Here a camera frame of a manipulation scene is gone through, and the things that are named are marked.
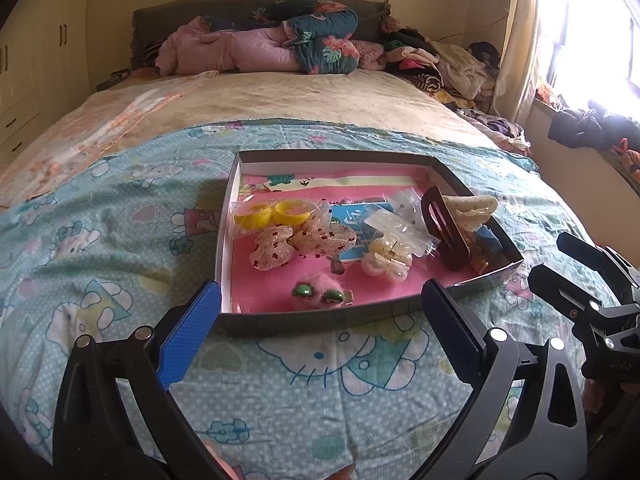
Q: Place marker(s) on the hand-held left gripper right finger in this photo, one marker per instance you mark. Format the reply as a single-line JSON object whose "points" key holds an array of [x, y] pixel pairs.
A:
{"points": [[452, 330]]}

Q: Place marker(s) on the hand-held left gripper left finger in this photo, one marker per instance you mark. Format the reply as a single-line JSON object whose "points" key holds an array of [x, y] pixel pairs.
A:
{"points": [[187, 332]]}

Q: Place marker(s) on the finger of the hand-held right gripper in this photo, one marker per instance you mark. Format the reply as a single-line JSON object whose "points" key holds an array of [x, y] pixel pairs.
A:
{"points": [[585, 252], [560, 290]]}

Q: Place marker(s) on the small blue box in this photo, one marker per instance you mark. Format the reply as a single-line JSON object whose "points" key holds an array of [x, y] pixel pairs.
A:
{"points": [[492, 242]]}

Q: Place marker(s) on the cream claw hair clip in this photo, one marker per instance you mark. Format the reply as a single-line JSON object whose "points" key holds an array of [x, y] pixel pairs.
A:
{"points": [[387, 257]]}

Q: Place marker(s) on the packaged brown hair clip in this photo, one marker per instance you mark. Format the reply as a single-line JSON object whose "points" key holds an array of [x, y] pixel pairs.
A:
{"points": [[447, 230]]}

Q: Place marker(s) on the shallow grey cardboard box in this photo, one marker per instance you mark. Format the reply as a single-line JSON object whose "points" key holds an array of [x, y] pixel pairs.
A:
{"points": [[350, 320]]}

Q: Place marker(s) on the white slotted hair clip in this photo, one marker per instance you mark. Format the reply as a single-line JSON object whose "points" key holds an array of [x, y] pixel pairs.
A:
{"points": [[475, 207]]}

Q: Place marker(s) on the clear plastic package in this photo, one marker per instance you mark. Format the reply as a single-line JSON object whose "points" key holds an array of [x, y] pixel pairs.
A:
{"points": [[385, 222]]}

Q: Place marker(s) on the small clear plastic bag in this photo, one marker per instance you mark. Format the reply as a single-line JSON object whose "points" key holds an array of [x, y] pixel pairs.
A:
{"points": [[406, 204]]}

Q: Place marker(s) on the pink fuzzy hair clip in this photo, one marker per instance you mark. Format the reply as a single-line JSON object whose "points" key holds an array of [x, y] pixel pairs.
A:
{"points": [[320, 292]]}

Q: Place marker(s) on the yellow bangles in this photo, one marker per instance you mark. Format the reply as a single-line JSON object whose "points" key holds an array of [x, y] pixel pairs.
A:
{"points": [[280, 215]]}

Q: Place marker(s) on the orange beaded hair clip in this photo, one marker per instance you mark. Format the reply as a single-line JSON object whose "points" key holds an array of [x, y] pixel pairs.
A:
{"points": [[481, 262]]}

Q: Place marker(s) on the pink book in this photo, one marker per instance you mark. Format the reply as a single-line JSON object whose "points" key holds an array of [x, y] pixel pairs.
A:
{"points": [[260, 290]]}

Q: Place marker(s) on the orange patterned cloth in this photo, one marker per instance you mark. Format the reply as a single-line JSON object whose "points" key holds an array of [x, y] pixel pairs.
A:
{"points": [[631, 160]]}

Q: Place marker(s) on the cartoon cat printed blanket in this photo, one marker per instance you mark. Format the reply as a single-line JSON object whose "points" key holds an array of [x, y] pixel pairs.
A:
{"points": [[100, 240]]}

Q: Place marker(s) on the dark clothes on windowsill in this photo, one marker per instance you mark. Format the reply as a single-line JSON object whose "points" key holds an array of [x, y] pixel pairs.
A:
{"points": [[590, 125]]}

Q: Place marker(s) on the polka-dot fabric hair bow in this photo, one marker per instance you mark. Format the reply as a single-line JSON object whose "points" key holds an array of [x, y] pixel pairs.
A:
{"points": [[300, 240]]}

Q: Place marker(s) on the purple crumpled clothes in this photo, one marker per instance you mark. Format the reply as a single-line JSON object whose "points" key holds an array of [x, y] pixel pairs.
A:
{"points": [[495, 127]]}

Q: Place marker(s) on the peach floral sheet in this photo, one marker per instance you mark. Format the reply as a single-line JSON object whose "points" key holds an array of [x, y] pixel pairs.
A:
{"points": [[90, 130]]}

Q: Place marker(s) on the cream curtain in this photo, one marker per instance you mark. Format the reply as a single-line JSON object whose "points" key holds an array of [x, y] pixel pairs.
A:
{"points": [[520, 35]]}

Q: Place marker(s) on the pile of mixed clothes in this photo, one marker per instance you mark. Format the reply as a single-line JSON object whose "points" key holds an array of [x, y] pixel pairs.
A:
{"points": [[440, 70]]}

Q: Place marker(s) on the beige bedspread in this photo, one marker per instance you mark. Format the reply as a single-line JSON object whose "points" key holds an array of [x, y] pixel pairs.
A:
{"points": [[300, 95]]}

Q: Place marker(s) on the pink quilt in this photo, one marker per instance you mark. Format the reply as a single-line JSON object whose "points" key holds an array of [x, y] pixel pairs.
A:
{"points": [[225, 50]]}

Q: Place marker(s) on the cream wardrobe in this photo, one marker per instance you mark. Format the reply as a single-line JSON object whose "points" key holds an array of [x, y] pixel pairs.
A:
{"points": [[35, 60]]}

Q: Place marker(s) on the grey bed headboard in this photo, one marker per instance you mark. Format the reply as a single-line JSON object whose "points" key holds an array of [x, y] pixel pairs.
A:
{"points": [[200, 10]]}

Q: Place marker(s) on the floral pillow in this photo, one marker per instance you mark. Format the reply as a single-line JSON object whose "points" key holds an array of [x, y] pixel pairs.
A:
{"points": [[320, 35]]}

